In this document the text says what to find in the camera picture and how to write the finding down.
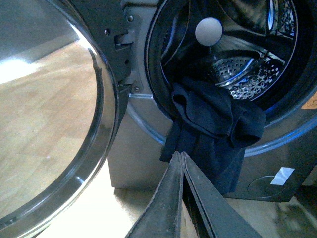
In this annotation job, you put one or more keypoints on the white tape patch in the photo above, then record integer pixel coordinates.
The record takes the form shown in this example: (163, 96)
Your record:
(282, 176)

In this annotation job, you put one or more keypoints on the orange warning sticker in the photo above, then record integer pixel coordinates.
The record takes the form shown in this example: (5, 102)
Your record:
(311, 103)

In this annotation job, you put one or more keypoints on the dark navy garment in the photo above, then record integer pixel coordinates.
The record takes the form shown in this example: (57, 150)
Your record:
(214, 129)

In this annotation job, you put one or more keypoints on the round glass washer door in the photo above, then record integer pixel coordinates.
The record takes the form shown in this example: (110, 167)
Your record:
(63, 92)

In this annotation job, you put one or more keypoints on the left gripper black camera right finger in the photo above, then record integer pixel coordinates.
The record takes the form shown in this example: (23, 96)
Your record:
(219, 218)

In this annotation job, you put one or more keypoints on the left gripper black camera left finger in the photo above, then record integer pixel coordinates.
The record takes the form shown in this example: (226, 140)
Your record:
(162, 216)

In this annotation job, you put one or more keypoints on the grey front-load washing machine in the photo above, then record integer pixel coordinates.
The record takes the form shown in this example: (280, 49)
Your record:
(264, 51)

